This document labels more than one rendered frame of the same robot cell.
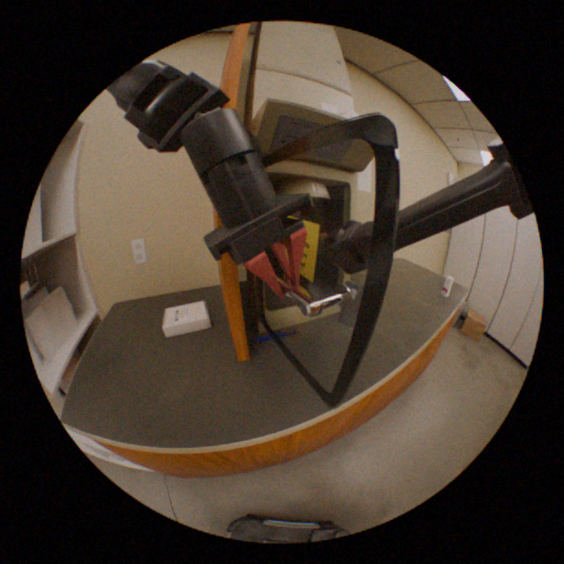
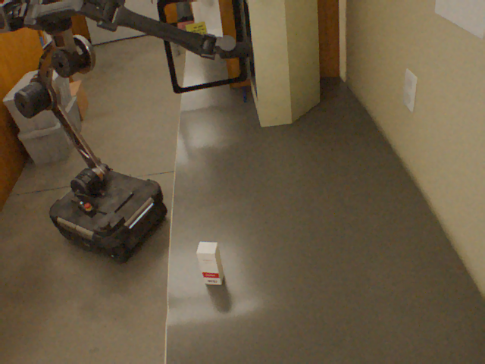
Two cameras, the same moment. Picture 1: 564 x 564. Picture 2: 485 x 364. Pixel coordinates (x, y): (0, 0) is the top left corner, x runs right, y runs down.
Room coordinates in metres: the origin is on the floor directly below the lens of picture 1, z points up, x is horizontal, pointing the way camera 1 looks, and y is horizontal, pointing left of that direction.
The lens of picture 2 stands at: (0.91, -1.43, 1.68)
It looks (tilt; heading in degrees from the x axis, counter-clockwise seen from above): 37 degrees down; 112
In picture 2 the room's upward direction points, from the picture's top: 7 degrees counter-clockwise
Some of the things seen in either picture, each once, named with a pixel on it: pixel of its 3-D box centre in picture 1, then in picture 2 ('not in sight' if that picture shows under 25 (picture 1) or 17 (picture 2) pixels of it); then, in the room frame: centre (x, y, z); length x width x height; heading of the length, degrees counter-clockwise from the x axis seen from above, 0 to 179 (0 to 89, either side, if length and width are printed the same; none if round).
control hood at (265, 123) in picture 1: (327, 139); not in sight; (0.41, -0.10, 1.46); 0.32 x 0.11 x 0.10; 112
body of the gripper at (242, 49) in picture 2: not in sight; (243, 49); (0.45, -0.09, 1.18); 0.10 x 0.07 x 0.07; 114
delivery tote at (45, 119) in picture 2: not in sight; (42, 98); (-1.71, 0.83, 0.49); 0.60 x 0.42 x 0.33; 112
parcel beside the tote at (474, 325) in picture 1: (473, 324); not in sight; (1.01, -2.81, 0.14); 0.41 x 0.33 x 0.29; 29
